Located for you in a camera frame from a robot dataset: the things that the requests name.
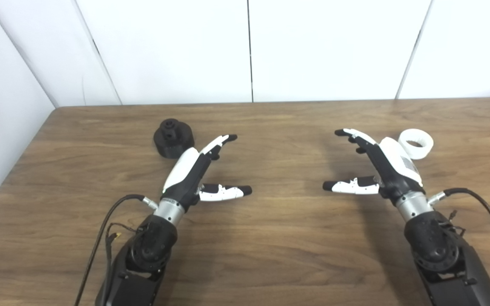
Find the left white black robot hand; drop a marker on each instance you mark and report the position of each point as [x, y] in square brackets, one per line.
[185, 170]

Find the round black plastic part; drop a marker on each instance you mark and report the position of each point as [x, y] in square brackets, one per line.
[170, 140]

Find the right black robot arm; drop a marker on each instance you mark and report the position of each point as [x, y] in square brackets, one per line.
[449, 263]

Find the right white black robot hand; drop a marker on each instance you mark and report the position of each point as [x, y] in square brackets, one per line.
[398, 170]

